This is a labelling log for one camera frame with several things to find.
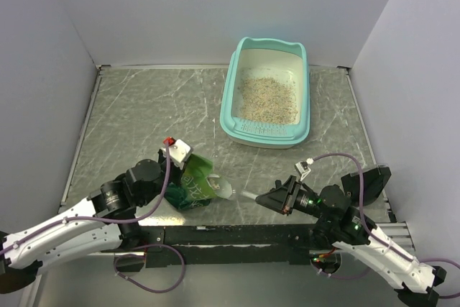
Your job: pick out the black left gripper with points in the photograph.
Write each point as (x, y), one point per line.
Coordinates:
(179, 172)

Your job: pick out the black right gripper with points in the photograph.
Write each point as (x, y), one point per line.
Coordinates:
(276, 198)

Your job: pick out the green cat litter bag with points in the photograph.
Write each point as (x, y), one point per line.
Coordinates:
(199, 185)

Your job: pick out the teal cat litter box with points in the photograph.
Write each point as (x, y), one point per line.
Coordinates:
(286, 62)

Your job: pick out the clear plastic scoop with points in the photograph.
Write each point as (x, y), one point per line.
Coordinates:
(249, 195)

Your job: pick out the black right arm base block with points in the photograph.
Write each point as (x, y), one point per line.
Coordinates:
(375, 180)

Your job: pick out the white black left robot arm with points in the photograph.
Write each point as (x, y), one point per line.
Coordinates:
(104, 220)

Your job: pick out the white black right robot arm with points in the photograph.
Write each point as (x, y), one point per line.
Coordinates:
(340, 225)

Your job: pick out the beige cat litter granules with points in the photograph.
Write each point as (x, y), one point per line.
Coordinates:
(268, 101)

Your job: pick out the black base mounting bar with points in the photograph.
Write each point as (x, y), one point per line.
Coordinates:
(238, 244)

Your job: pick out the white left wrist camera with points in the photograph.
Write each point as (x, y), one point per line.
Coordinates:
(179, 151)

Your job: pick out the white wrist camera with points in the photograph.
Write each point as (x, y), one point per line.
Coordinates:
(303, 168)
(179, 151)

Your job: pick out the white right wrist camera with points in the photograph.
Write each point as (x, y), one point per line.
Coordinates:
(303, 168)

